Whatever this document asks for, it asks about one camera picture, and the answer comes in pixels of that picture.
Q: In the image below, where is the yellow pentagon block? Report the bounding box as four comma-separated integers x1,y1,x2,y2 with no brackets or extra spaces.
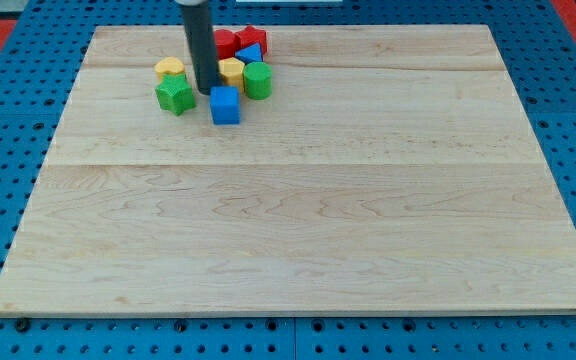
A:
218,57,246,93

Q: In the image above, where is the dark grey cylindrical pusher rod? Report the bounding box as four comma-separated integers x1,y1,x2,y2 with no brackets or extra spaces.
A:
176,0,221,95

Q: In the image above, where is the red star block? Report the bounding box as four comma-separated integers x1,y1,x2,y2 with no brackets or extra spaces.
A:
234,25,268,55

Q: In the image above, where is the blue triangle block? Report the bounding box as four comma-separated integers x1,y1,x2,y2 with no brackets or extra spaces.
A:
235,43,263,64

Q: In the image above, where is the yellow heart block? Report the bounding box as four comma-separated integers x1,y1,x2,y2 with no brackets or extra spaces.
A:
154,57,185,81

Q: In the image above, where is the green star block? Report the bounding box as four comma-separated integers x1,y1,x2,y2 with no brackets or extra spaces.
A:
155,74,196,116

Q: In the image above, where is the light wooden board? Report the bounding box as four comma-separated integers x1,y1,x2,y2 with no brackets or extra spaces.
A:
0,25,576,318

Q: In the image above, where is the green cylinder block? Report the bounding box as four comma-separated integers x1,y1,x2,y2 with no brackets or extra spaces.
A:
243,62,272,100

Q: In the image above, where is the red cylinder block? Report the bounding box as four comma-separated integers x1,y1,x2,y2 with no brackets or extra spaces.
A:
213,29,239,60

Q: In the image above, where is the blue cube block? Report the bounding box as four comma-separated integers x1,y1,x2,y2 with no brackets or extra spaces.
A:
210,86,241,125

